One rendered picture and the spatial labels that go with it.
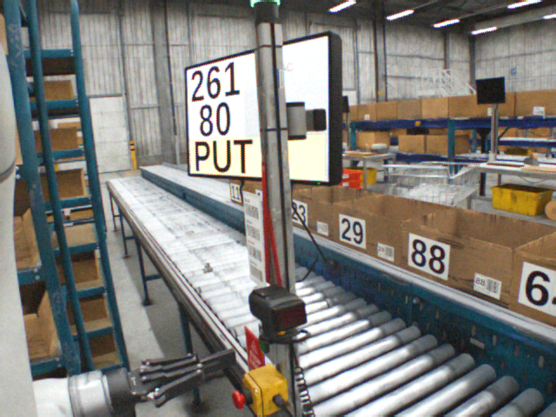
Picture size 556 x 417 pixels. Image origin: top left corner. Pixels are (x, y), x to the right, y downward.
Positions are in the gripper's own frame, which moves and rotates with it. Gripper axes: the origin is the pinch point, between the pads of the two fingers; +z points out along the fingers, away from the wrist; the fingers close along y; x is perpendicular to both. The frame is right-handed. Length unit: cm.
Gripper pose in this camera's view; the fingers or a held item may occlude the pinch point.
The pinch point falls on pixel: (217, 360)
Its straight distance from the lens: 77.8
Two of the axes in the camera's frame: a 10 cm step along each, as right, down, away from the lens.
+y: -4.7, -1.5, 8.7
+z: 8.8, -1.5, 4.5
